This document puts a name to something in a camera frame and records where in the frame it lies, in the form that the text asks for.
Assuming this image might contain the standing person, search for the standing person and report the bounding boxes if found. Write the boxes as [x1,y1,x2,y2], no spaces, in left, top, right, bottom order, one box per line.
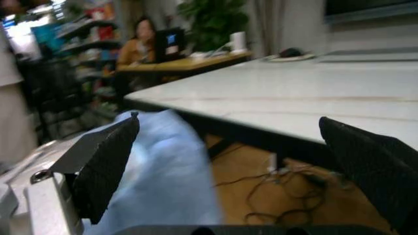
[0,26,39,169]

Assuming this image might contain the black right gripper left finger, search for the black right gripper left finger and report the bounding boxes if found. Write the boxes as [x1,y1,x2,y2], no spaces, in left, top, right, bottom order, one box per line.
[6,111,140,235]

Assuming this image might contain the black computer monitor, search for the black computer monitor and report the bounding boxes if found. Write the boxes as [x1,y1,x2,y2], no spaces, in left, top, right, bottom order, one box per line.
[154,27,186,62]

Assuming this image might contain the green potted plant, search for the green potted plant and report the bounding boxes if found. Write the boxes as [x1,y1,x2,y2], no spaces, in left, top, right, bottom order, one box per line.
[177,0,250,52]

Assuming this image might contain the blue plastic trash bag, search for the blue plastic trash bag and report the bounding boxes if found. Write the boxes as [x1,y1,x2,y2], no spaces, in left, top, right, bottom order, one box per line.
[83,109,223,235]

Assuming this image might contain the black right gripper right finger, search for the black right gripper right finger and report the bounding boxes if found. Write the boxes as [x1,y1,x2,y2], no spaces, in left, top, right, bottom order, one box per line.
[319,116,418,235]

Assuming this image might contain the white paper roll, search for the white paper roll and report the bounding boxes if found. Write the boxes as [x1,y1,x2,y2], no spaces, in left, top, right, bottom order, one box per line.
[229,31,248,53]

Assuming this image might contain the white table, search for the white table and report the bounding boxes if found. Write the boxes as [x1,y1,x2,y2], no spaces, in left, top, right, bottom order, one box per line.
[123,47,418,177]

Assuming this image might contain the black office chair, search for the black office chair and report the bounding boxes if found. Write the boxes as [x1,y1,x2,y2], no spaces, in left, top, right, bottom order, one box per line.
[19,57,94,145]

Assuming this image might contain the tangled dark floor cables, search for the tangled dark floor cables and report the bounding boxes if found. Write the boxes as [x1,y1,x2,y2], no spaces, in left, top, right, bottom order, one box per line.
[213,161,352,225]

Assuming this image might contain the wooden desk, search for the wooden desk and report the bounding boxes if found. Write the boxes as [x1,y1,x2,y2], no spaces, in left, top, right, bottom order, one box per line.
[116,50,253,86]

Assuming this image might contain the wall screen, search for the wall screen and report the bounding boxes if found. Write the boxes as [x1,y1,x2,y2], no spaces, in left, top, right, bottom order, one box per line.
[323,0,418,24]

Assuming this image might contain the dark object on plate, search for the dark object on plate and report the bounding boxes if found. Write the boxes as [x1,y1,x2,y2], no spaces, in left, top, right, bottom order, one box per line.
[269,47,316,62]

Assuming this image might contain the black store shelf rack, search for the black store shelf rack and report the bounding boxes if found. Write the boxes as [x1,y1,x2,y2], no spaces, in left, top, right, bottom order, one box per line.
[53,0,122,116]

